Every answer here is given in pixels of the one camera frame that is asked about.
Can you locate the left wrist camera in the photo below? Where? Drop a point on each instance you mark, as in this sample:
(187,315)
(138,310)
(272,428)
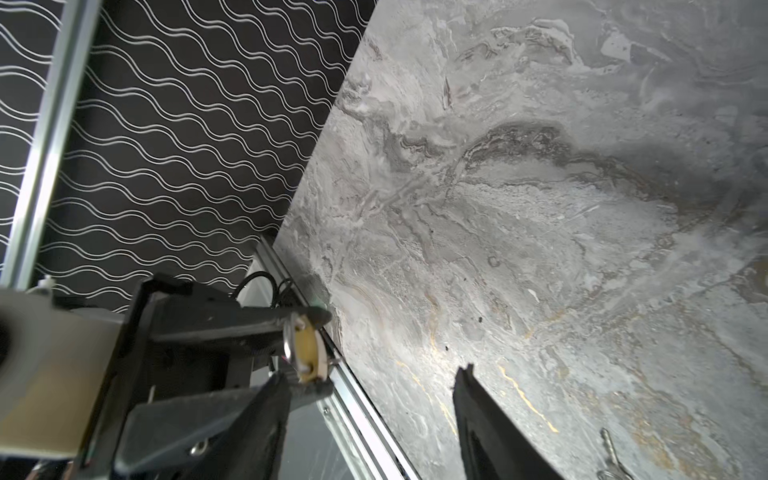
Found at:
(53,364)

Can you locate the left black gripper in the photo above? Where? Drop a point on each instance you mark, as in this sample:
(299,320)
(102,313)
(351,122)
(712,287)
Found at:
(179,378)

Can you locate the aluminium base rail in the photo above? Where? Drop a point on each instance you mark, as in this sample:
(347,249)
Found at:
(342,436)

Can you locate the brass padlock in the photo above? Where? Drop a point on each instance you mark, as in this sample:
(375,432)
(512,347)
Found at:
(304,349)

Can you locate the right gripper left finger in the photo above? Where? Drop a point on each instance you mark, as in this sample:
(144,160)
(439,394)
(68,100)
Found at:
(252,447)

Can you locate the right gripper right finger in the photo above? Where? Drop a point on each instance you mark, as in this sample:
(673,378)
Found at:
(491,445)

